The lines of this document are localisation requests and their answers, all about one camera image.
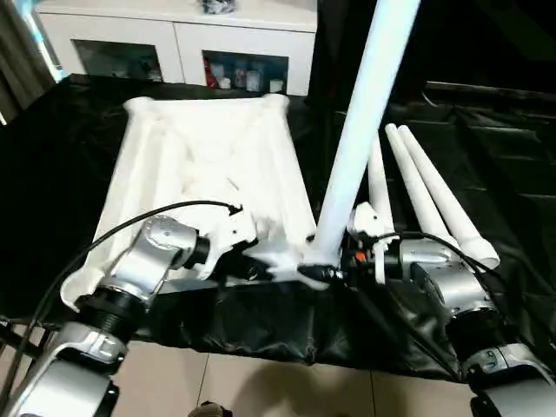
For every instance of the black backdrop cloth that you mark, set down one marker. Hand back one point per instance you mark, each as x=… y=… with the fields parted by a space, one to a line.
x=499 y=39

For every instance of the black horizontal bar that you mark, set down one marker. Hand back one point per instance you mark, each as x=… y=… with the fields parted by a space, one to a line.
x=499 y=92

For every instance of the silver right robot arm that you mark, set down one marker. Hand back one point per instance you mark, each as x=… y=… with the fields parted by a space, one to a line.
x=456 y=286

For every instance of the white plastic table leg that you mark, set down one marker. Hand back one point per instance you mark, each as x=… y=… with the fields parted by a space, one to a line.
x=417 y=182
x=369 y=108
x=380 y=182
x=447 y=195

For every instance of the white glass-door cabinet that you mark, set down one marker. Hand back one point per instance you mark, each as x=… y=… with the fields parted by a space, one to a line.
x=174 y=35

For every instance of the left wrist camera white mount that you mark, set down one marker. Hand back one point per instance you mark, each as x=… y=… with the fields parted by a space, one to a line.
x=230 y=226

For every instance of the red white bottle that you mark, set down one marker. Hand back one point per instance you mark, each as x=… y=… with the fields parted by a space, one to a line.
x=212 y=76

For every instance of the small white jar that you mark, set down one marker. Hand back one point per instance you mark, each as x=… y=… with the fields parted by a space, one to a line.
x=276 y=86

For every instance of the black metal table frame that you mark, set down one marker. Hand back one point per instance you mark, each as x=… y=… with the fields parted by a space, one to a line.
x=21 y=341

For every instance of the pale blue white pole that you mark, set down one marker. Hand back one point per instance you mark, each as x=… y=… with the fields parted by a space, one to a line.
x=48 y=48

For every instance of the dark brown round object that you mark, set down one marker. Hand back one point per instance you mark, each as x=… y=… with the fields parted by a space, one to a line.
x=213 y=410

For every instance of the dark object on cabinet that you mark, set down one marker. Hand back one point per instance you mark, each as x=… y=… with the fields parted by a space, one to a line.
x=219 y=5

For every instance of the grey brown curtain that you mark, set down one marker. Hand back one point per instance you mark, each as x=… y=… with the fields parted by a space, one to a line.
x=17 y=56

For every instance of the black glossy mat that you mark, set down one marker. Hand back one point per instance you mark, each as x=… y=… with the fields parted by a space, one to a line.
x=52 y=174

